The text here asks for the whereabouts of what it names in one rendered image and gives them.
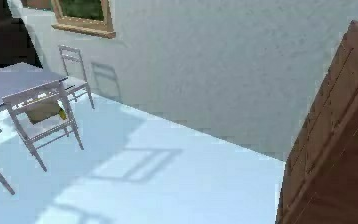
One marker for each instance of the tan box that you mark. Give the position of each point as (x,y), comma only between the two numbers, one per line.
(42,111)

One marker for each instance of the grey table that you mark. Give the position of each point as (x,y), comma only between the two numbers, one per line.
(17,81)

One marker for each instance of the wooden framed window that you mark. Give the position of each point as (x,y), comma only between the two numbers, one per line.
(83,13)

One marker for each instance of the brown wooden cupboard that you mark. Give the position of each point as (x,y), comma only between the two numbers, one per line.
(333,140)

